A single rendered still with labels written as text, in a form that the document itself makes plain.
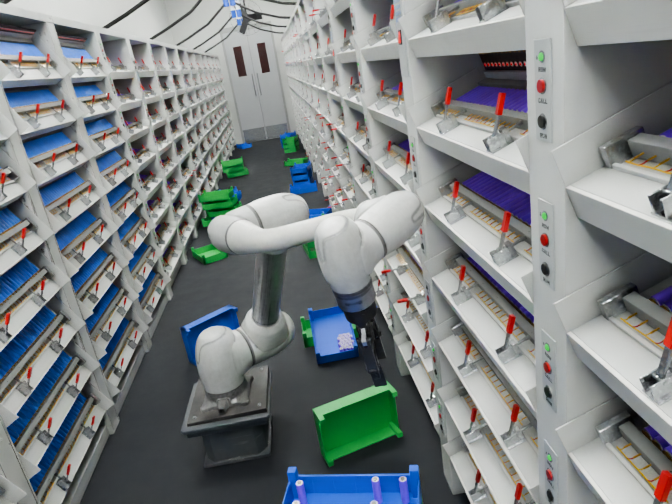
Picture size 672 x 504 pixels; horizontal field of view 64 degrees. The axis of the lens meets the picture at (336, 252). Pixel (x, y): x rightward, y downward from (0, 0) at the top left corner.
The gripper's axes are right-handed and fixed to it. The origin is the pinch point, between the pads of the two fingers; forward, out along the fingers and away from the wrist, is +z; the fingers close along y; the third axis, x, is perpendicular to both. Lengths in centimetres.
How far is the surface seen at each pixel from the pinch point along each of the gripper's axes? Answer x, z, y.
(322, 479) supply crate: -16.6, 13.1, 20.6
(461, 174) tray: 29, -29, -32
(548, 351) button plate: 33, -33, 35
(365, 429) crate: -21, 69, -36
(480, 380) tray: 23.2, 8.8, 2.0
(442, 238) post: 21.1, -14.6, -26.8
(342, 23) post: -4, -46, -175
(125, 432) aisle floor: -125, 64, -47
